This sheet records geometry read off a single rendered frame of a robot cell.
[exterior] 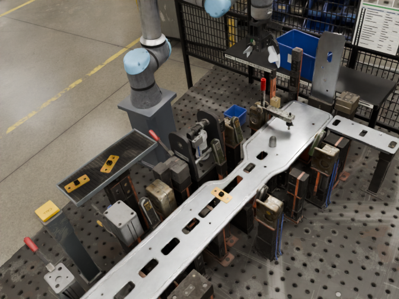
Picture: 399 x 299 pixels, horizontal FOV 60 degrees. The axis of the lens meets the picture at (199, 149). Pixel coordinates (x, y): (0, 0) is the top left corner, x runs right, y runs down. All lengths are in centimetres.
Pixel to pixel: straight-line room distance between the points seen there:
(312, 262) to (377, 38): 105
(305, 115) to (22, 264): 144
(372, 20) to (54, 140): 276
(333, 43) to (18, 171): 270
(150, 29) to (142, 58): 13
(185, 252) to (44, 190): 204
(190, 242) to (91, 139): 226
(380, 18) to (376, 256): 102
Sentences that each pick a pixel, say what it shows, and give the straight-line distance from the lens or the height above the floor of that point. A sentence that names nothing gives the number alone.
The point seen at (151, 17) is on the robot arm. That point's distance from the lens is 156.
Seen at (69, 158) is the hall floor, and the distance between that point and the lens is 325.
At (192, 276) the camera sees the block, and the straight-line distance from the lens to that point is 114.
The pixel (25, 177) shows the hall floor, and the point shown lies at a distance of 329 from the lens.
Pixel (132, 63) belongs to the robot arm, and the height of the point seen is 132.
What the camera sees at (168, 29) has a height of 26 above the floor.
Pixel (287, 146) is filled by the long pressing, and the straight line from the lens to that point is 151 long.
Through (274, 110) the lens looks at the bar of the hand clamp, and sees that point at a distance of 157.
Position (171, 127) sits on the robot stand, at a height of 93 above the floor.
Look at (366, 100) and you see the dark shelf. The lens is 176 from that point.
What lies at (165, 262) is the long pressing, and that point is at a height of 100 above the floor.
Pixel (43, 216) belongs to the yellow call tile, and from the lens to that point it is 126.
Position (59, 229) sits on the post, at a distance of 131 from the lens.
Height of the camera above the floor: 205
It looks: 44 degrees down
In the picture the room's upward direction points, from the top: 9 degrees counter-clockwise
